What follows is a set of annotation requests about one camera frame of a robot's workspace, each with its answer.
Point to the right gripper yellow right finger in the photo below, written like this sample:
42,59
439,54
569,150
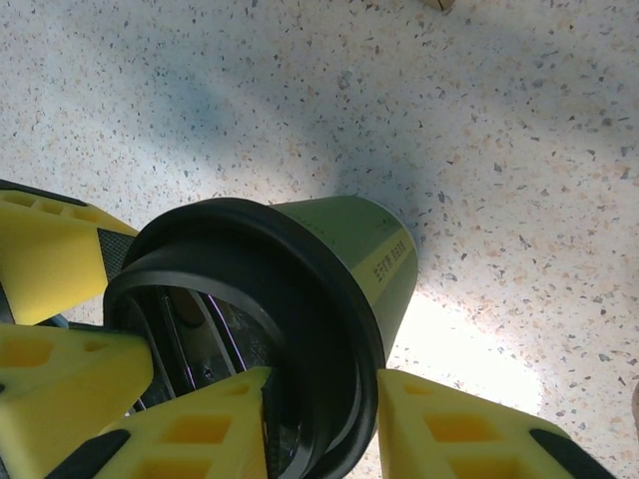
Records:
449,439

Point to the black plastic cup lid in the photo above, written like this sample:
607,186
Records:
299,299

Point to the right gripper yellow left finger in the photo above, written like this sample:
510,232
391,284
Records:
199,434

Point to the brown cardboard cup sleeve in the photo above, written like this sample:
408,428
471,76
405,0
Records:
434,4

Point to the green paper coffee cup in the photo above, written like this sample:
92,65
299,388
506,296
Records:
359,239

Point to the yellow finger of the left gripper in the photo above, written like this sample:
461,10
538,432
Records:
50,249
60,384

